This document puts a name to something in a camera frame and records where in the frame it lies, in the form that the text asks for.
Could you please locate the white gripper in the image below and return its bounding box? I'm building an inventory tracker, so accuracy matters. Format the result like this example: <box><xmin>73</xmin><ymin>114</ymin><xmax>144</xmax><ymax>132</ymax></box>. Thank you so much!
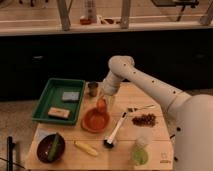
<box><xmin>97</xmin><ymin>72</ymin><xmax>122</xmax><ymax>110</ymax></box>

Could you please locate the red apple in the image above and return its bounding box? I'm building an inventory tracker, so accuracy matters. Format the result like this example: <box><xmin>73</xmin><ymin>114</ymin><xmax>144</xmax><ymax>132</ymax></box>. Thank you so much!
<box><xmin>97</xmin><ymin>99</ymin><xmax>107</xmax><ymax>113</ymax></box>

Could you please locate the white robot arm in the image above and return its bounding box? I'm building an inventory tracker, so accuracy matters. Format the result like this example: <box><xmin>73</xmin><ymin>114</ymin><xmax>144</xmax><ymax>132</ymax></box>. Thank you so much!
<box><xmin>102</xmin><ymin>56</ymin><xmax>213</xmax><ymax>171</ymax></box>

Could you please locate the red bowl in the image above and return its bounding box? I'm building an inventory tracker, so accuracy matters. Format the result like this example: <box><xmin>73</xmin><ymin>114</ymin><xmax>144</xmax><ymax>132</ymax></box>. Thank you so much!
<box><xmin>81</xmin><ymin>108</ymin><xmax>110</xmax><ymax>133</ymax></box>

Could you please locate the dark brown bowl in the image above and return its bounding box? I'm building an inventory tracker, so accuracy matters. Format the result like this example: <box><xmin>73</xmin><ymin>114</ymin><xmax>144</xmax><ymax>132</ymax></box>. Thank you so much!
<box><xmin>37</xmin><ymin>133</ymin><xmax>65</xmax><ymax>163</ymax></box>

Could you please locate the metal cup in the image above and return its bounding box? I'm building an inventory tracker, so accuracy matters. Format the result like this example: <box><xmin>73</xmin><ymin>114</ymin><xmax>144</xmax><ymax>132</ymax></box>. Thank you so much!
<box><xmin>88</xmin><ymin>82</ymin><xmax>98</xmax><ymax>97</ymax></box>

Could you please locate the metal fork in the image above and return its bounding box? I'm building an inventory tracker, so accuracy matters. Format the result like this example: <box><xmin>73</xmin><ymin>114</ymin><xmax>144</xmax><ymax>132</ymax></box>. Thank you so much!
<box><xmin>127</xmin><ymin>105</ymin><xmax>155</xmax><ymax>113</ymax></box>

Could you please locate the grey sponge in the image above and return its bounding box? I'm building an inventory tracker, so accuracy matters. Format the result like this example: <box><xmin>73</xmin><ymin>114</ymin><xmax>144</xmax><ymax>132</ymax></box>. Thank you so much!
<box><xmin>62</xmin><ymin>92</ymin><xmax>79</xmax><ymax>102</ymax></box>

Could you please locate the clear plastic cup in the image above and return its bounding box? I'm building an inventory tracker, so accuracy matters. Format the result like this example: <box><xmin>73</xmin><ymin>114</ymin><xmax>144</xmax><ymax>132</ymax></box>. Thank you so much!
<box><xmin>136</xmin><ymin>130</ymin><xmax>153</xmax><ymax>148</ymax></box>

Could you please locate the brown wooden block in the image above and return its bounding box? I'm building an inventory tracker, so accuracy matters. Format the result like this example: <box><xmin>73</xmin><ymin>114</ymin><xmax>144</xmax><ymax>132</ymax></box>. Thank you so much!
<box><xmin>48</xmin><ymin>107</ymin><xmax>70</xmax><ymax>119</ymax></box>

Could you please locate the green plastic tray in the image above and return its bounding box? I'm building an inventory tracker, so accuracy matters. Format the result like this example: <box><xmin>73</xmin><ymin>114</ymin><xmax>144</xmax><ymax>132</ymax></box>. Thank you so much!
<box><xmin>32</xmin><ymin>78</ymin><xmax>85</xmax><ymax>126</ymax></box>

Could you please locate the green clear glass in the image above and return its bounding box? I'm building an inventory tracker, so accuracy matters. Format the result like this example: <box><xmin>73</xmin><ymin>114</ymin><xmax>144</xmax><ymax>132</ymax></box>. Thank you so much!
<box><xmin>132</xmin><ymin>147</ymin><xmax>148</xmax><ymax>166</ymax></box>

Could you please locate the green cucumber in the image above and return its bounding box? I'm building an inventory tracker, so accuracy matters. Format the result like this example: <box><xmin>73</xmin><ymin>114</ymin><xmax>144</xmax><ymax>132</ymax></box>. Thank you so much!
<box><xmin>47</xmin><ymin>133</ymin><xmax>60</xmax><ymax>162</ymax></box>

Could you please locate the red object on shelf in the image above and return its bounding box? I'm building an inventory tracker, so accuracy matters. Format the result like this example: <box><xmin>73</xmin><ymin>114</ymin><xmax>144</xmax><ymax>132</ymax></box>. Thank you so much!
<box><xmin>79</xmin><ymin>18</ymin><xmax>92</xmax><ymax>25</ymax></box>

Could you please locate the black stand left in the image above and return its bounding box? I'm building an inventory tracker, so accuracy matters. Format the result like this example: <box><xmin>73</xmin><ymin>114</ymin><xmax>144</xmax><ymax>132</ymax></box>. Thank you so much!
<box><xmin>6</xmin><ymin>136</ymin><xmax>15</xmax><ymax>171</ymax></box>

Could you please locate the white handled black brush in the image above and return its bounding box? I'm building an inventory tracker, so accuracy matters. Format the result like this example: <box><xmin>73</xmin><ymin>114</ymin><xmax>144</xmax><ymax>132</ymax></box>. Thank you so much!
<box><xmin>104</xmin><ymin>112</ymin><xmax>127</xmax><ymax>149</ymax></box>

